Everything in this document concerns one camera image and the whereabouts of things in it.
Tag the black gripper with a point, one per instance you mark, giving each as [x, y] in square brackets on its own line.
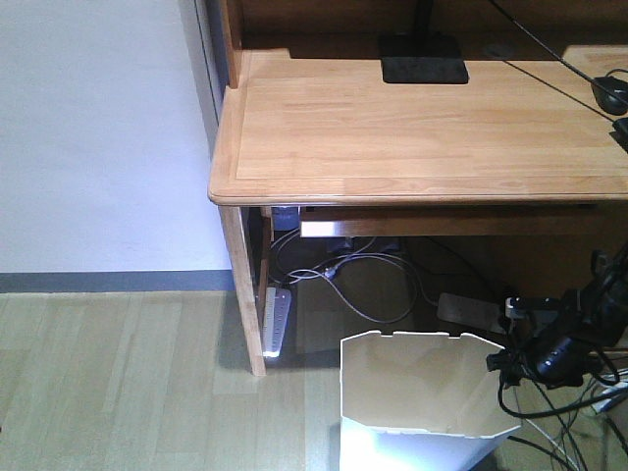
[514, 365]

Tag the white plastic trash bin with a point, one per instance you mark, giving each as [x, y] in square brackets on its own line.
[418, 401]

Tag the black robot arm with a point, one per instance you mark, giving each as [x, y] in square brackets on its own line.
[566, 335]

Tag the white power strip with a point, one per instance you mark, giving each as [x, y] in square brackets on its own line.
[275, 321]

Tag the black computer mouse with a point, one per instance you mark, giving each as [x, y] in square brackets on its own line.
[611, 94]

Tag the light wooden desk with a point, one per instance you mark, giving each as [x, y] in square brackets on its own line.
[520, 149]

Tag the black monitor stand base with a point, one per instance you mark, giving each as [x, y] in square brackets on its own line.
[406, 59]

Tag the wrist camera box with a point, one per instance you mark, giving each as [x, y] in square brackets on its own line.
[518, 307]

